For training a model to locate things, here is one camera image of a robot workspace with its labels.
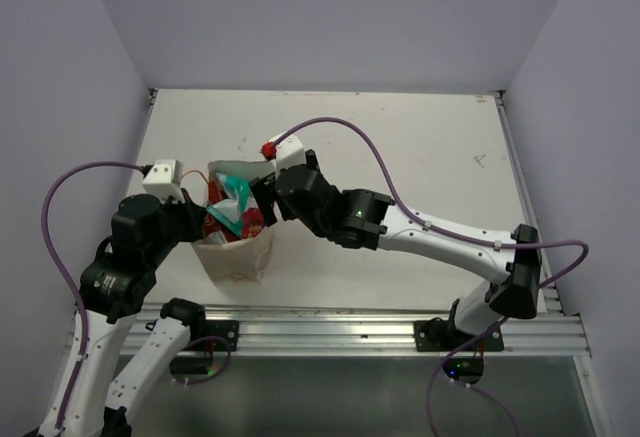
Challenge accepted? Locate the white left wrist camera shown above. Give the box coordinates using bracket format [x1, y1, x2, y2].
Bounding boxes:
[142, 159, 185, 203]

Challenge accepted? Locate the aluminium mounting rail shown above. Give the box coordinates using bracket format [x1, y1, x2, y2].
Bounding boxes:
[69, 304, 586, 358]

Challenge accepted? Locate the black left base bracket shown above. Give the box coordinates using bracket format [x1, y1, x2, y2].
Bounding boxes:
[189, 320, 240, 355]

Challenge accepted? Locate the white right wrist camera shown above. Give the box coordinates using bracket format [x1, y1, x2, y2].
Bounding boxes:
[261, 134, 306, 175]

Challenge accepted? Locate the black base bracket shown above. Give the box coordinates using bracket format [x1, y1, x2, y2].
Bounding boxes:
[189, 320, 240, 355]
[413, 318, 505, 353]

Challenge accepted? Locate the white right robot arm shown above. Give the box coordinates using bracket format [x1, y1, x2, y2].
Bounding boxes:
[250, 142, 541, 351]

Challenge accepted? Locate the teal snack packet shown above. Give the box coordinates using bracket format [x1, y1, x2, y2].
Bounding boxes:
[207, 172, 255, 236]

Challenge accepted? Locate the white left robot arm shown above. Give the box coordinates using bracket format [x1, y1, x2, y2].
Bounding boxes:
[32, 194, 208, 436]

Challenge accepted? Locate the black right base bracket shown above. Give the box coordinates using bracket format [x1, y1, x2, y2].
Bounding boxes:
[413, 318, 505, 353]

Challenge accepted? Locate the red Chuba cassava chips bag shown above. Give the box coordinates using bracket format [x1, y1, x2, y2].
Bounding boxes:
[204, 181, 242, 245]

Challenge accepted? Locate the white paper bag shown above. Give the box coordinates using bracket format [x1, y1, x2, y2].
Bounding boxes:
[191, 160, 274, 286]

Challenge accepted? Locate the red snack packet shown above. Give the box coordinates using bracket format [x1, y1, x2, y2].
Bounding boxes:
[241, 207, 265, 240]

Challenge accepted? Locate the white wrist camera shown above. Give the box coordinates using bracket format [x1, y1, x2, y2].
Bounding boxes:
[261, 134, 306, 175]
[142, 159, 185, 203]

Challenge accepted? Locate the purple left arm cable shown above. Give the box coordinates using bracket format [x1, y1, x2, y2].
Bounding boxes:
[41, 160, 151, 437]

